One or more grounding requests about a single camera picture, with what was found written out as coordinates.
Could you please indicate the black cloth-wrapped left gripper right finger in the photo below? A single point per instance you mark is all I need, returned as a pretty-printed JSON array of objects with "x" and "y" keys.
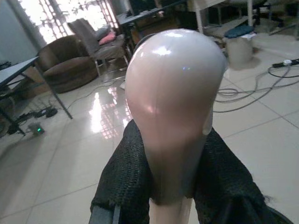
[{"x": 224, "y": 182}]

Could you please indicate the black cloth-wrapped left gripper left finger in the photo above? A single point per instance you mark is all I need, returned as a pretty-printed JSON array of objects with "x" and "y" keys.
[{"x": 127, "y": 172}]

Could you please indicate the grey adapter with green light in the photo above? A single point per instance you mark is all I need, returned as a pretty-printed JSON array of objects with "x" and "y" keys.
[{"x": 36, "y": 128}]

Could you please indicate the brown round armchair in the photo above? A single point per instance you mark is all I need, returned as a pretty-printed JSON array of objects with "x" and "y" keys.
[{"x": 67, "y": 65}]

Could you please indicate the grey fabric chair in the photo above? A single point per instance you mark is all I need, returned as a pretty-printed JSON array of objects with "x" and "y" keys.
[{"x": 99, "y": 44}]

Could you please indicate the black power strip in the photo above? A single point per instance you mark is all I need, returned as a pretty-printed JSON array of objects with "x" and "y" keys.
[{"x": 283, "y": 63}]

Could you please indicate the white bucket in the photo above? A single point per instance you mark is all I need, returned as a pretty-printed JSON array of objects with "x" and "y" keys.
[{"x": 240, "y": 50}]

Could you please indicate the pink cushion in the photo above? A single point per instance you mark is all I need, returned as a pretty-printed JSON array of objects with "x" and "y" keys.
[{"x": 107, "y": 38}]

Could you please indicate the grey cushion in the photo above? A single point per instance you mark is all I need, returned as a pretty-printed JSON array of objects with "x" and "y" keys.
[{"x": 102, "y": 32}]

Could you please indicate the grey desk with black legs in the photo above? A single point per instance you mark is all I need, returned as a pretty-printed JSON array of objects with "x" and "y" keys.
[{"x": 21, "y": 70}]

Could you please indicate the dark blue round cushion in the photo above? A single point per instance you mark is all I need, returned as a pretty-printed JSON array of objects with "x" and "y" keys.
[{"x": 239, "y": 30}]

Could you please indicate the white table legs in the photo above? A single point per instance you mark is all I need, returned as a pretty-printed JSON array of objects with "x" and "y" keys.
[{"x": 201, "y": 16}]

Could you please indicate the black office chair base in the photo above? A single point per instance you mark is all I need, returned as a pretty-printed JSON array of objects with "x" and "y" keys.
[{"x": 268, "y": 14}]

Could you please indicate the black table with metal frame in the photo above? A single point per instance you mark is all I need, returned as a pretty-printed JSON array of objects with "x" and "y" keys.
[{"x": 140, "y": 17}]

